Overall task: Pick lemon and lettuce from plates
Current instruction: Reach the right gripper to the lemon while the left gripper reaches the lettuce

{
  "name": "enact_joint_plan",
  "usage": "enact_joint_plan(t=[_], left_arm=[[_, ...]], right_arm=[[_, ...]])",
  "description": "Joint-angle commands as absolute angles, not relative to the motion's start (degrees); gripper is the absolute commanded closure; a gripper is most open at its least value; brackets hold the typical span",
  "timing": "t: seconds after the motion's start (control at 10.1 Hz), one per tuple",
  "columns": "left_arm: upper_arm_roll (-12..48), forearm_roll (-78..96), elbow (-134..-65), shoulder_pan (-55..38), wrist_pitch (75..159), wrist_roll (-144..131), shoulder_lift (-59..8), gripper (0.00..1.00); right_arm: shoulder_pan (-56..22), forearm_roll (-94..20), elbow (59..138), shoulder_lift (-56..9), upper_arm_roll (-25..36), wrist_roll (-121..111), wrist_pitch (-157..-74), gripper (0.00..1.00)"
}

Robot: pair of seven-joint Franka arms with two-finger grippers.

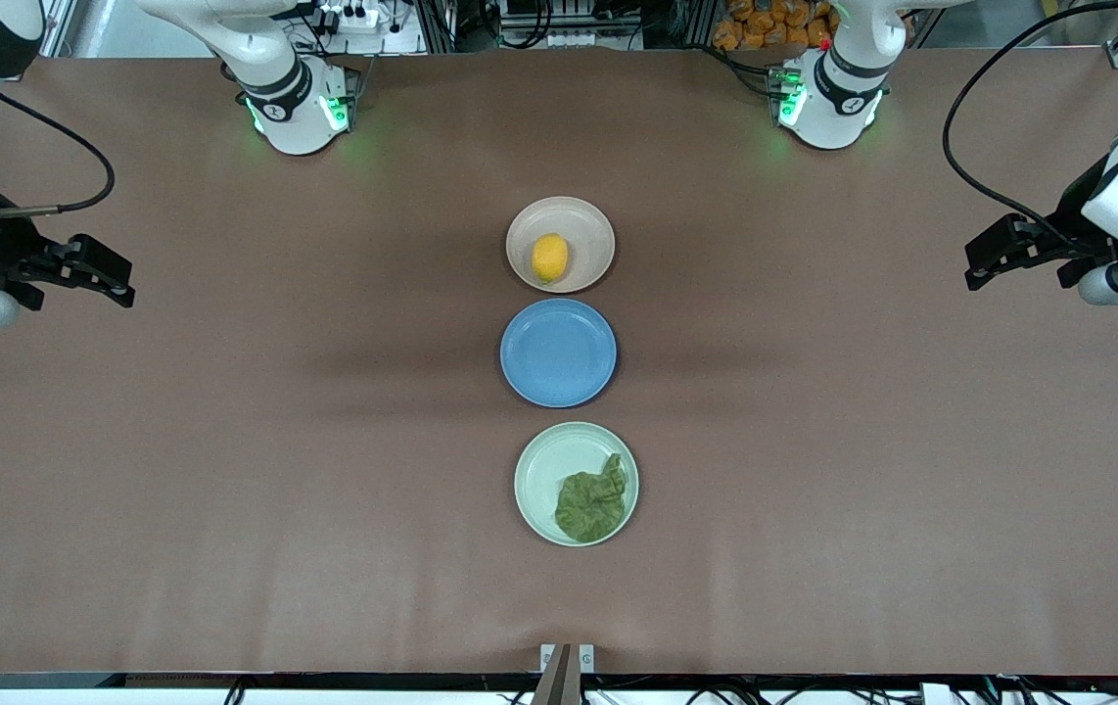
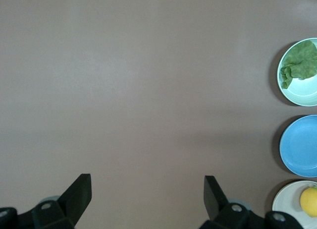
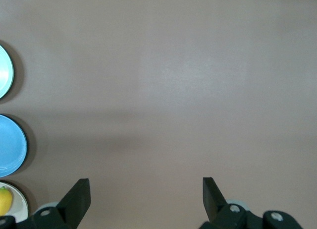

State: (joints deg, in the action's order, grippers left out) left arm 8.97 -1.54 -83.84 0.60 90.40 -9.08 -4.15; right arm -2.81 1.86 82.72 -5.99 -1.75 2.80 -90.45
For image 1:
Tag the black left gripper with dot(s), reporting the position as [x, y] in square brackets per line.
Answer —
[1074, 219]

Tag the yellow lemon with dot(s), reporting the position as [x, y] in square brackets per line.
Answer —
[549, 258]

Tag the green lettuce leaf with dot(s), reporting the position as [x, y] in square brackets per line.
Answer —
[590, 504]

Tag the white Franka right arm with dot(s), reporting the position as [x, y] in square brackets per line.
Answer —
[285, 88]

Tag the white Franka left arm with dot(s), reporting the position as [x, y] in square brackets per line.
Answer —
[843, 88]

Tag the brown table cover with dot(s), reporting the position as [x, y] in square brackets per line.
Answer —
[226, 490]

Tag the bag of orange items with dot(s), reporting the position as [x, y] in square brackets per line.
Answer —
[765, 24]

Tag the white power strip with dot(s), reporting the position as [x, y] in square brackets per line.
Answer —
[353, 18]

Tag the beige round plate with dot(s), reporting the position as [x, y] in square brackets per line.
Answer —
[583, 225]

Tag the blue round plate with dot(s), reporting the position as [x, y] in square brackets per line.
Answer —
[559, 352]

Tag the pale green round plate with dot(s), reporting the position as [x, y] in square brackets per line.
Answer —
[549, 470]

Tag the dark frame post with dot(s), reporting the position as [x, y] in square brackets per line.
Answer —
[439, 24]

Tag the aluminium camera post bracket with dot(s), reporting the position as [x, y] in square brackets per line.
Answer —
[567, 676]

